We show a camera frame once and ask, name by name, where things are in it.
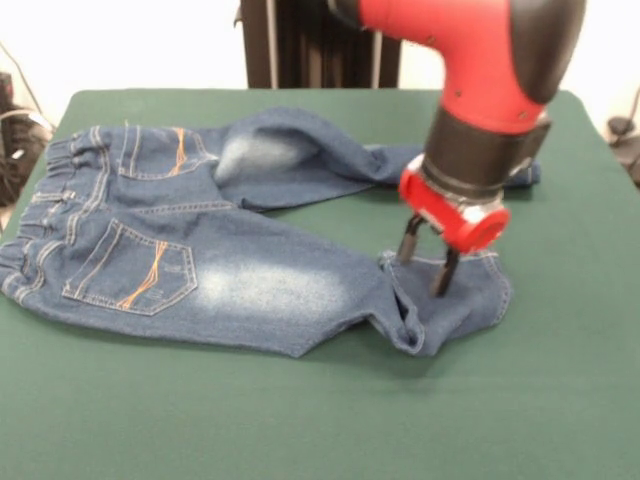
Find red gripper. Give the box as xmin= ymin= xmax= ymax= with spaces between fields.
xmin=397 ymin=153 xmax=512 ymax=299

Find blue denim jeans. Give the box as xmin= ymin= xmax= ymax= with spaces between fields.
xmin=0 ymin=105 xmax=542 ymax=359

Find dark green table cloth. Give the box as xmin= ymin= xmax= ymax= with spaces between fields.
xmin=0 ymin=88 xmax=640 ymax=480

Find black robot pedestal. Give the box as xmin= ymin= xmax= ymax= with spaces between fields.
xmin=234 ymin=0 xmax=404 ymax=90

